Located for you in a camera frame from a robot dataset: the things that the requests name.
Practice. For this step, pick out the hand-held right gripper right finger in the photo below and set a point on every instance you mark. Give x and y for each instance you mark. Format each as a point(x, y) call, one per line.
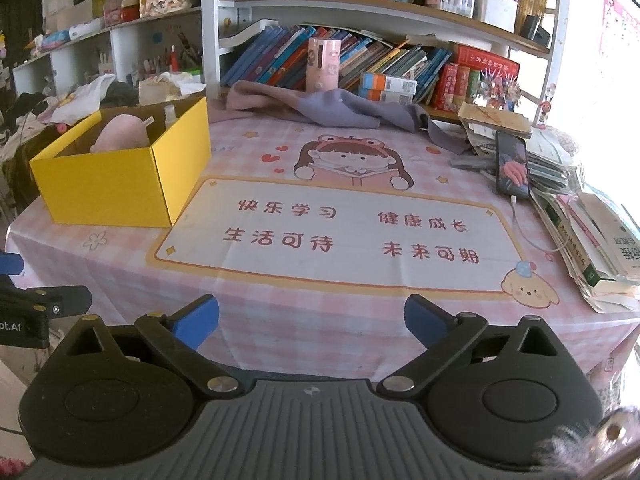
point(425, 317)

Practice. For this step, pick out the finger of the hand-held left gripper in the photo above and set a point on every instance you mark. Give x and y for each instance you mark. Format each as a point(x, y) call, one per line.
point(10, 262)
point(45, 302)

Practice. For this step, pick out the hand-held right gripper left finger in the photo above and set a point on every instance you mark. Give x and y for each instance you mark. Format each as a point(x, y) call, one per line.
point(195, 317)

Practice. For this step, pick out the yellow cardboard box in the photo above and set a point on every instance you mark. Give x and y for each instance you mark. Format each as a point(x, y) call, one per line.
point(100, 185)

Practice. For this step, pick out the pink plush pig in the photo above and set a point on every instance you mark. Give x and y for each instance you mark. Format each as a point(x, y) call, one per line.
point(122, 132)

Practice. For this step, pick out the white spray bottle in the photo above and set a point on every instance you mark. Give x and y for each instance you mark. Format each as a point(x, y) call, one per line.
point(170, 117)

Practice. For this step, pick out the pink printed tablecloth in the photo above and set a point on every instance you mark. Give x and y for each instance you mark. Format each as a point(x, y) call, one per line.
point(350, 270)

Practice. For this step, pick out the grey flat case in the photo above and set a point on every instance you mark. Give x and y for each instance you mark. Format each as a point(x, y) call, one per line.
point(470, 162)

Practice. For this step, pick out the black smartphone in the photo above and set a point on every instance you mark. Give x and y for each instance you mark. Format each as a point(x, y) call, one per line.
point(512, 165)

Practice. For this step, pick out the stack of papers and books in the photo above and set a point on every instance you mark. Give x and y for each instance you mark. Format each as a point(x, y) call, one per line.
point(590, 240)

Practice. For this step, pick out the pile of clothes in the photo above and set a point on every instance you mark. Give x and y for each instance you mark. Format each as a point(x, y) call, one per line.
point(90, 95)

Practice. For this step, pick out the fuzzy pink sleeve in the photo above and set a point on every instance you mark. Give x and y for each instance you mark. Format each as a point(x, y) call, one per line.
point(565, 450)

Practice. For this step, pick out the brown paper envelope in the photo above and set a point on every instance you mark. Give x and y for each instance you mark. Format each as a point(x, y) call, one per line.
point(495, 117)

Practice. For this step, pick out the blue orange white carton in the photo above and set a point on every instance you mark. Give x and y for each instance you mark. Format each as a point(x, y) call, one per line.
point(390, 98)
point(392, 83)

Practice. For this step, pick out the purple cloth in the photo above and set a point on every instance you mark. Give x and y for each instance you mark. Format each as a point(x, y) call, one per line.
point(340, 107)

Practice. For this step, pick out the blue tissue pack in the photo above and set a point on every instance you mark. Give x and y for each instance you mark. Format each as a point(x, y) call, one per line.
point(55, 39)

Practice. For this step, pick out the red thick books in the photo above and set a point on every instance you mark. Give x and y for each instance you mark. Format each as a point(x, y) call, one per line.
point(457, 85)

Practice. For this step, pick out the colourful toy figures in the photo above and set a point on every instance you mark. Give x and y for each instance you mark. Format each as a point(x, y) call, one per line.
point(500, 90)

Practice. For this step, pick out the cartoon figure sticker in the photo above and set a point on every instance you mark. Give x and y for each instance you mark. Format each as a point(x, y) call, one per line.
point(546, 107)

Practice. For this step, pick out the white side shelf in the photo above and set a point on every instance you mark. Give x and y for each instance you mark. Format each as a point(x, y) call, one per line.
point(125, 45)

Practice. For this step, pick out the small red bottle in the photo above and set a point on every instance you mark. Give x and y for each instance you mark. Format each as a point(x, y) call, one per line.
point(173, 60)

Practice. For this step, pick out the row of leaning books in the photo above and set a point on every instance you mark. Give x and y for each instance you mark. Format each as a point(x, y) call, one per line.
point(270, 60)

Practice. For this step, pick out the pink cylindrical holder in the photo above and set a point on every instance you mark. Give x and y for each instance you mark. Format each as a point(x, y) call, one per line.
point(324, 65)

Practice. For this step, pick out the small black box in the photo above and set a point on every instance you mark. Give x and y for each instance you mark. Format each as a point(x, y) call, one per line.
point(535, 30)

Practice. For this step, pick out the white pen holder box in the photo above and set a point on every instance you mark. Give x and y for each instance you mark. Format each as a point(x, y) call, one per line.
point(495, 7)

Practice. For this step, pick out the white desk bookshelf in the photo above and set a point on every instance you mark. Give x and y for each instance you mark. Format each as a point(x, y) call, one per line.
point(350, 2)

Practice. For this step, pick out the wall poster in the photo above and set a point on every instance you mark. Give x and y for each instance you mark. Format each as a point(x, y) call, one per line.
point(622, 25)

